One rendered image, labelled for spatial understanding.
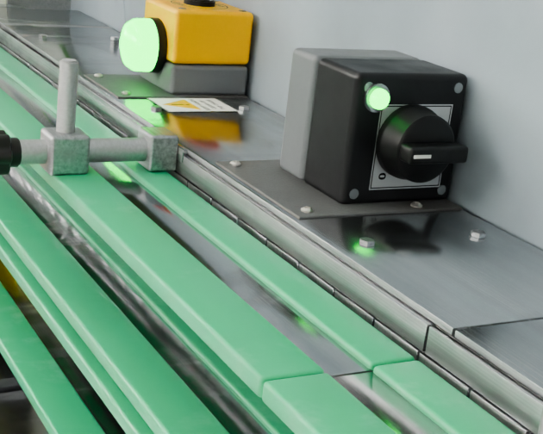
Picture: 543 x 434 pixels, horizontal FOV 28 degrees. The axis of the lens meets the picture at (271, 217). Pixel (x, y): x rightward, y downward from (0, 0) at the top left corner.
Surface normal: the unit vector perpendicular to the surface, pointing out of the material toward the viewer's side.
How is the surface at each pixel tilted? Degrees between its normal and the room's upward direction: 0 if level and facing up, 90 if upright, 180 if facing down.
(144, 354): 90
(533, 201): 0
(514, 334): 90
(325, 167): 0
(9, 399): 90
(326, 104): 0
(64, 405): 90
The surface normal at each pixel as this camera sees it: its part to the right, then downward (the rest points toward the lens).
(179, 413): 0.11, -0.94
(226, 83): 0.46, 0.32
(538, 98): -0.88, 0.05
